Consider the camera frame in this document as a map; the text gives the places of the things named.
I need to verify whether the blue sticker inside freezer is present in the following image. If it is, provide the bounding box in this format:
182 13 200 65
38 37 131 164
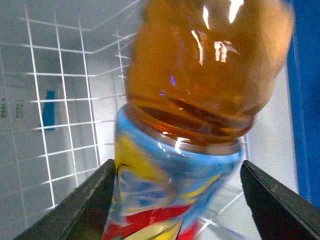
39 90 56 131

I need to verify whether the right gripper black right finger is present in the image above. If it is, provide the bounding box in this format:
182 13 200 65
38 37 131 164
240 160 320 240

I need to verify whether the iced tea bottle blue label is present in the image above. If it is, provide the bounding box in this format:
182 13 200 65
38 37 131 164
102 0 295 240

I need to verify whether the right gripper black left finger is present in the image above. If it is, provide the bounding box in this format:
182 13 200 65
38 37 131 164
15 159 115 240

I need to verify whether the white wire freezer basket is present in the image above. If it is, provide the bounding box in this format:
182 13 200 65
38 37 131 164
0 0 145 225

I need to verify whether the white chest freezer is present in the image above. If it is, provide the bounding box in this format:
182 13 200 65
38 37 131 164
0 0 320 240

